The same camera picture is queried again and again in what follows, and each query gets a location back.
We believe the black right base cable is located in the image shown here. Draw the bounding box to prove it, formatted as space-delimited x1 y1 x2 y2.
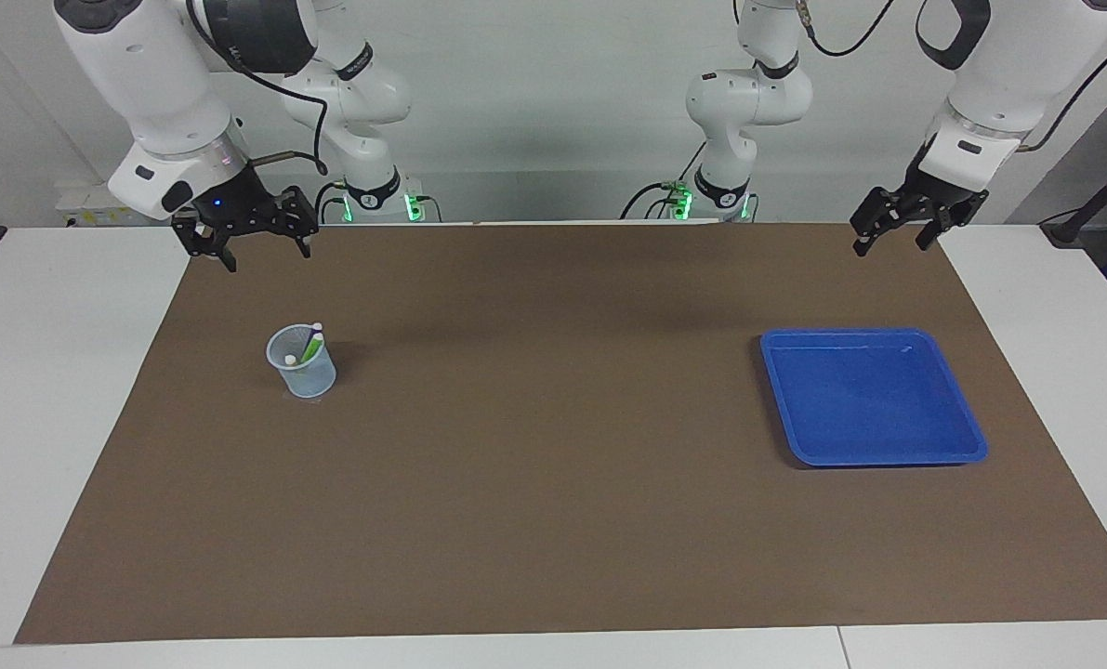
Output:
314 179 349 225

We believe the brown table mat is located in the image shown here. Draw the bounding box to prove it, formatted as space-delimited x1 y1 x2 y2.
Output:
14 221 1107 645

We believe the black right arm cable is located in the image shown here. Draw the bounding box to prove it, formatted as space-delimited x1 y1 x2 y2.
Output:
186 0 331 177

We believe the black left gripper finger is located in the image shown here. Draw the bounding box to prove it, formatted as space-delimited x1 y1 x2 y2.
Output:
916 204 972 252
850 188 912 257

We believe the black stand with pole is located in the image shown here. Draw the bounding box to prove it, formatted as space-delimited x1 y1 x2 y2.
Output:
1039 149 1107 247

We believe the black base cable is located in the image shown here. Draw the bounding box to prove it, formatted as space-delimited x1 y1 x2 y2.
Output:
620 138 708 221
314 179 349 225

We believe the black left base cable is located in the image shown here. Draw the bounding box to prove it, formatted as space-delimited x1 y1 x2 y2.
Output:
620 138 708 221

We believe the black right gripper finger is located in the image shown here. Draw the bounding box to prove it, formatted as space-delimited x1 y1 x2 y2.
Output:
270 186 320 259
172 212 238 273

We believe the blue plastic tray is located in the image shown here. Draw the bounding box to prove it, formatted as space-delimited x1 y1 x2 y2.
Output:
759 327 989 467

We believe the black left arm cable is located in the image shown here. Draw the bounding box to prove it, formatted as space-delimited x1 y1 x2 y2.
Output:
795 0 1107 154

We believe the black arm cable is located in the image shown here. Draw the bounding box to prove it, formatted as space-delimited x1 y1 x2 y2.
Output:
795 0 1107 154
186 0 331 177

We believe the translucent blue mesh pen cup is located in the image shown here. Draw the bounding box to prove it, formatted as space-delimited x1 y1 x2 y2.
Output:
266 323 337 400

